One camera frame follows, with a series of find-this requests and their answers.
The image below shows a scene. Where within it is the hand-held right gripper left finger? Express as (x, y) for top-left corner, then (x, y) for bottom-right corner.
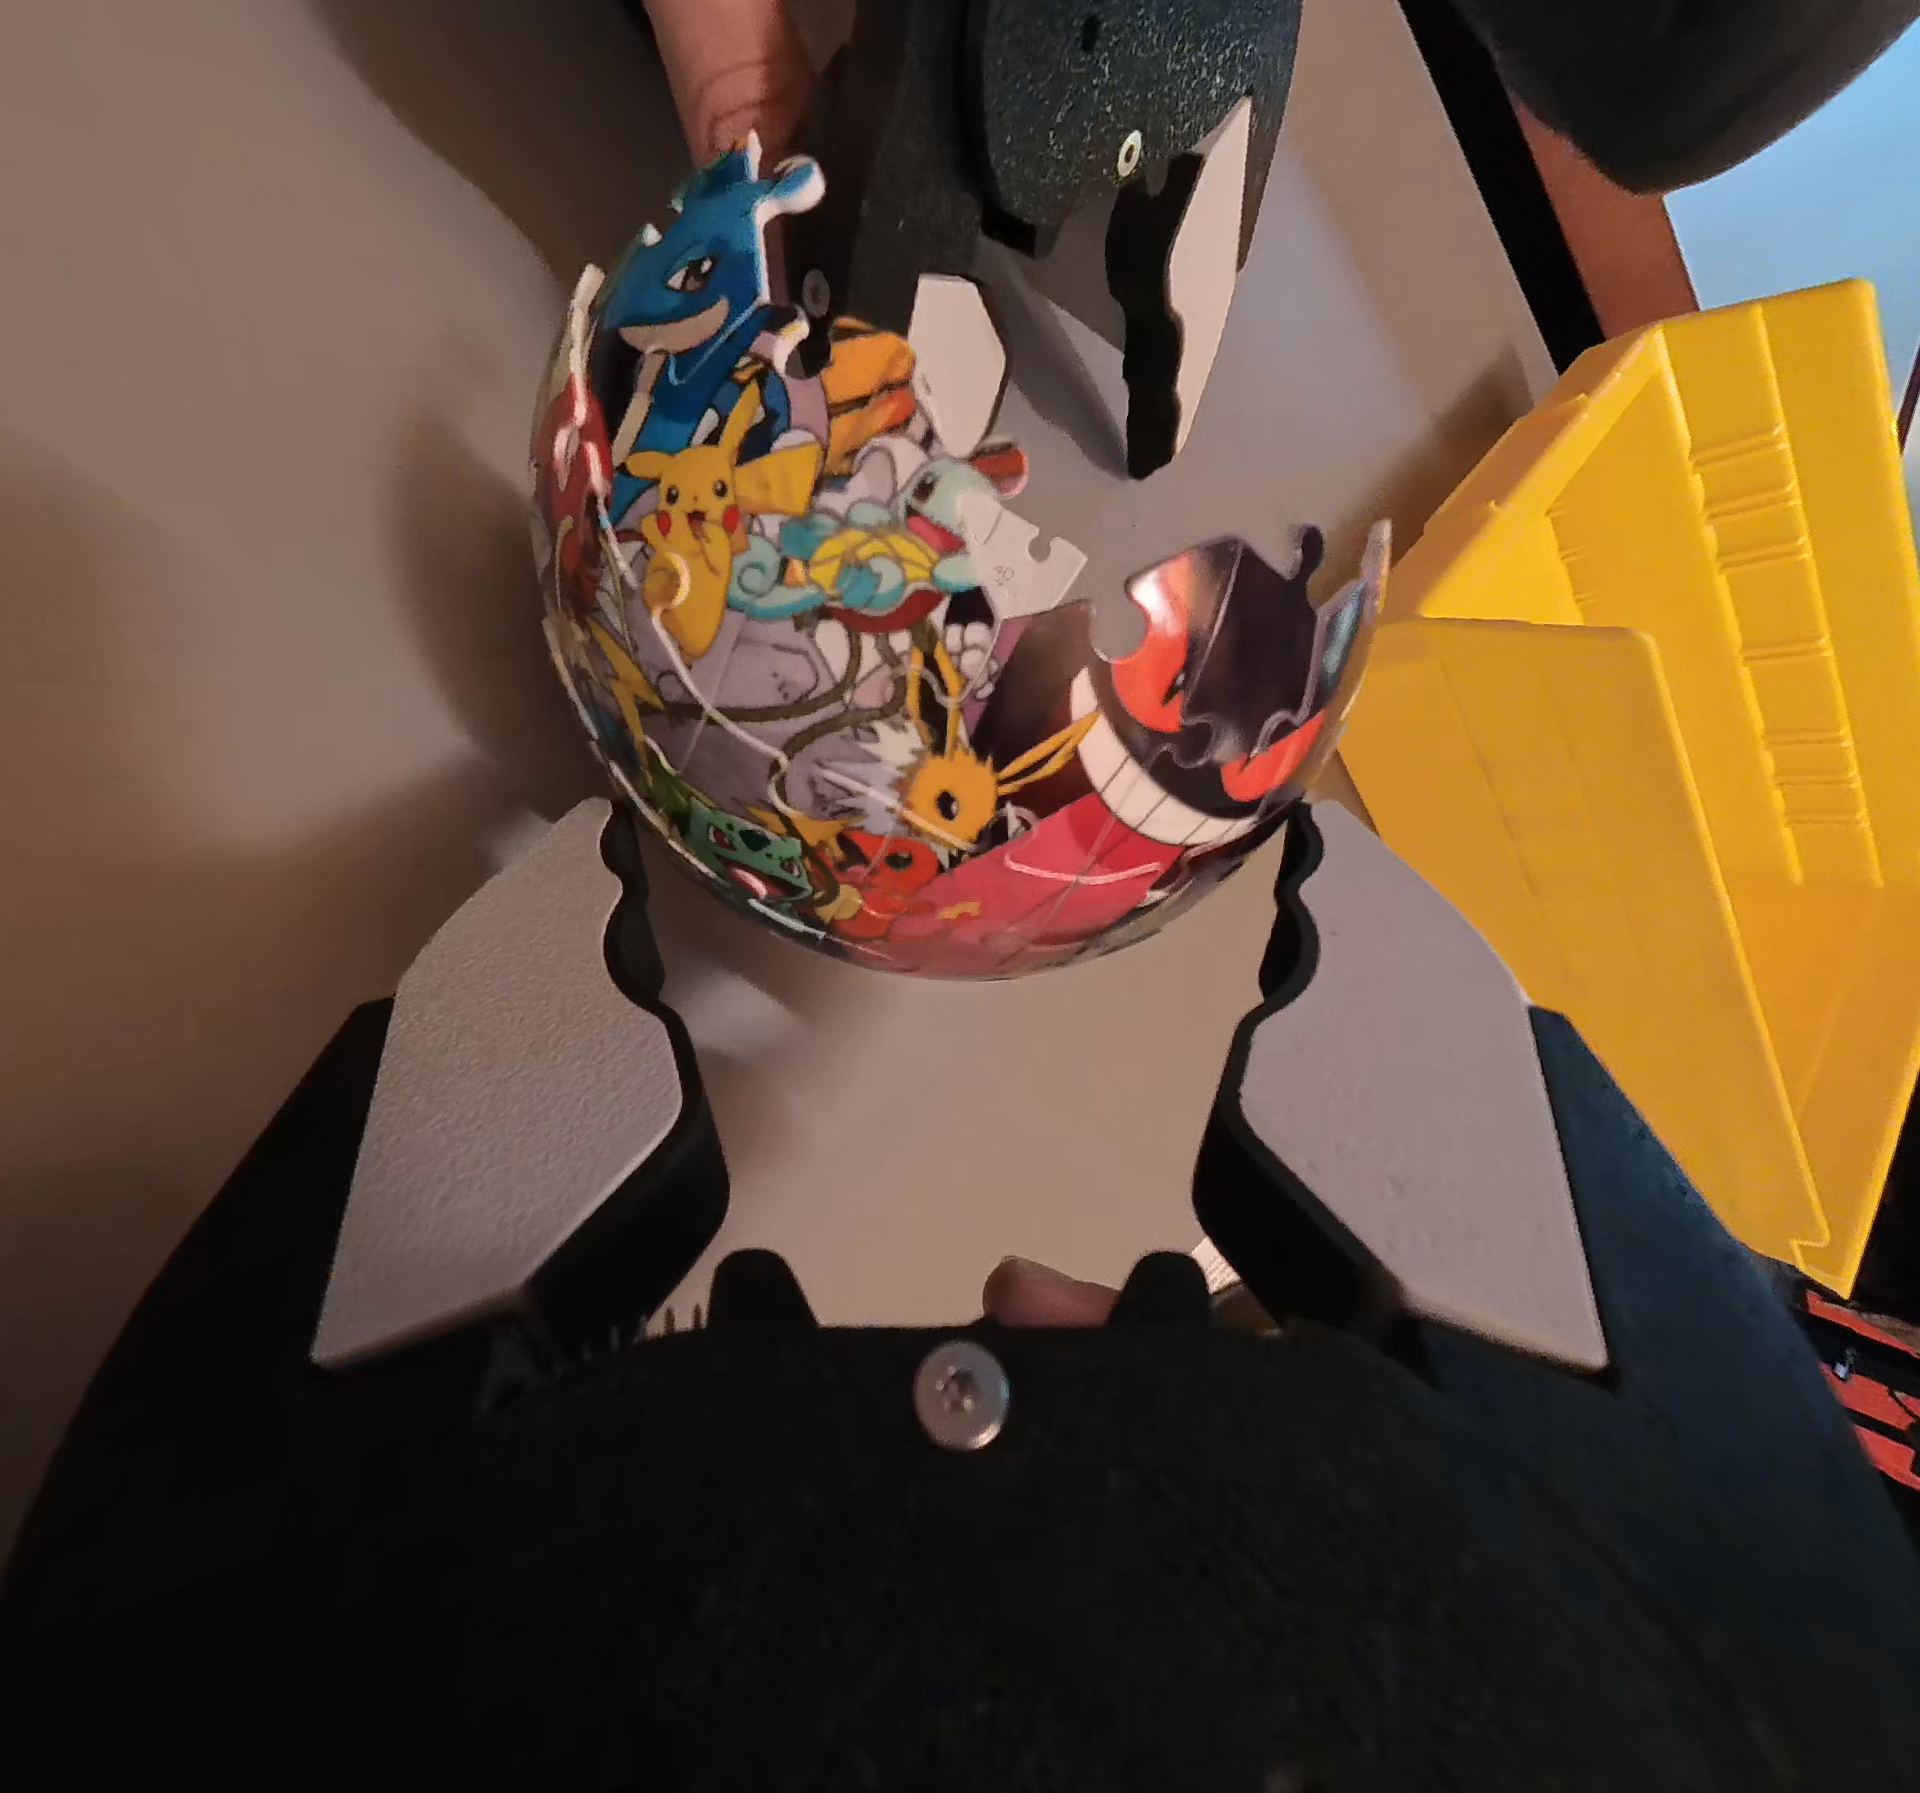
(310, 795), (732, 1371)

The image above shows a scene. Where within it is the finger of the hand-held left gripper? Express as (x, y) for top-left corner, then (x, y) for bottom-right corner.
(1101, 97), (1259, 482)
(783, 0), (1013, 448)

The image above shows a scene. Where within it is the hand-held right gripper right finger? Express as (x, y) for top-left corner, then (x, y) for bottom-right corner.
(1192, 795), (1614, 1380)

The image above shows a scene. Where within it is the single jigsaw puzzle piece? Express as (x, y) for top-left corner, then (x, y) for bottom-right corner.
(957, 491), (1088, 619)

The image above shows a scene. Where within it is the colourful cartoon puzzle ball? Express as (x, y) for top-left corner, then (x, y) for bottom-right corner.
(528, 130), (1395, 983)

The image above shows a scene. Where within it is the person's left hand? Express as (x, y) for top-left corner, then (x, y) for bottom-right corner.
(569, 0), (825, 175)

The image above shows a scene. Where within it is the person's right hand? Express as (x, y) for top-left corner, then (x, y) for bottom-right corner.
(982, 1257), (1124, 1329)

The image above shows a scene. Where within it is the yellow plastic bin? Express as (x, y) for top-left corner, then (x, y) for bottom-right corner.
(1327, 278), (1920, 1296)

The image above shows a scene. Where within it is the red and black object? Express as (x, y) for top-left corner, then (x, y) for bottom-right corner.
(1792, 1275), (1920, 1501)

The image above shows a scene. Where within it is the brown wooden post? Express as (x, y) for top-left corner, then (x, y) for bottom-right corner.
(1514, 97), (1706, 342)

